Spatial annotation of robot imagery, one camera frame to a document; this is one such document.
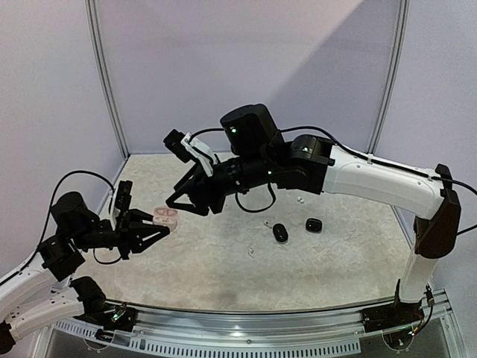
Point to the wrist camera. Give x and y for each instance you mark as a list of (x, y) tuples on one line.
[(186, 148), (121, 199)]

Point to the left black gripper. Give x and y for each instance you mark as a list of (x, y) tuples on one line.
[(126, 235)]

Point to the aluminium corner post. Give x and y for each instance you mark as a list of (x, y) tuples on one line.
[(104, 76), (391, 75)]

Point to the pinkish white round case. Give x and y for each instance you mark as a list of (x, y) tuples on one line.
[(165, 216)]

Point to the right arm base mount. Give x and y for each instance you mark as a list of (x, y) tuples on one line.
[(398, 313)]

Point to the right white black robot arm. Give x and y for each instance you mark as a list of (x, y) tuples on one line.
[(316, 162)]

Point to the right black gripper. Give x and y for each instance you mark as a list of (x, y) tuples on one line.
[(208, 187)]

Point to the left aluminium corner post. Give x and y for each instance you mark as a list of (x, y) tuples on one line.
[(104, 76)]

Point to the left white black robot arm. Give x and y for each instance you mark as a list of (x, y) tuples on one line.
[(41, 291)]

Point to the clear earbud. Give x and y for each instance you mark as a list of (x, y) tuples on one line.
[(251, 253)]

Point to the black charging case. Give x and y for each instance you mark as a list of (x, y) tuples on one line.
[(314, 225), (280, 233)]

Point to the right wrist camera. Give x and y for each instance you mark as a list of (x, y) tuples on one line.
[(186, 148)]

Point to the aluminium front rail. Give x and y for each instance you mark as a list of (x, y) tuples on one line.
[(336, 332)]

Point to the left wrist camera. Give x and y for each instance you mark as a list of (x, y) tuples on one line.
[(121, 199)]

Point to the right aluminium corner post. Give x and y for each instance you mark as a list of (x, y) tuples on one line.
[(391, 75)]

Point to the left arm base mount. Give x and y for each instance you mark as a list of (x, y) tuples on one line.
[(97, 311)]

